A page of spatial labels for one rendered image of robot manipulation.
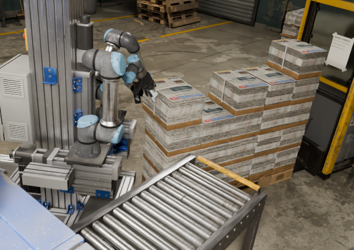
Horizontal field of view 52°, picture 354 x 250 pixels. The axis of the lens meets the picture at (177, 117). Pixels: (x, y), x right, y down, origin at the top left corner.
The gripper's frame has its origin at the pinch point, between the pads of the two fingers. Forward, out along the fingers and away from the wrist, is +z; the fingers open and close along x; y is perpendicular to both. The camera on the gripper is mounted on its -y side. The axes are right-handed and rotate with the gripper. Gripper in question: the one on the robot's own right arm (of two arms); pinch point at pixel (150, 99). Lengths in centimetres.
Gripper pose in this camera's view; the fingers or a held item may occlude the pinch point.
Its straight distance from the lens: 256.2
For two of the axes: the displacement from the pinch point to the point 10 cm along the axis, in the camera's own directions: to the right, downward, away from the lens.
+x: -5.1, -4.4, 7.4
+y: 7.9, -5.7, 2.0
